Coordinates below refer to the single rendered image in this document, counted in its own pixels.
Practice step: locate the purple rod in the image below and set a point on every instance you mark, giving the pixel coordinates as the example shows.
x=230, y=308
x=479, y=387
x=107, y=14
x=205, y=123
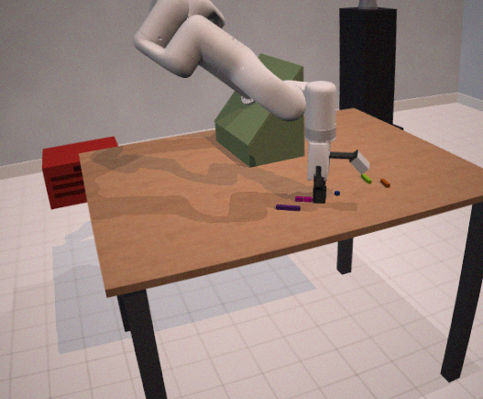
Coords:
x=288, y=207

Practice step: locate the lime green rod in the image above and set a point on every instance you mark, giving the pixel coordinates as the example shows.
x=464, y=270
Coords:
x=366, y=179

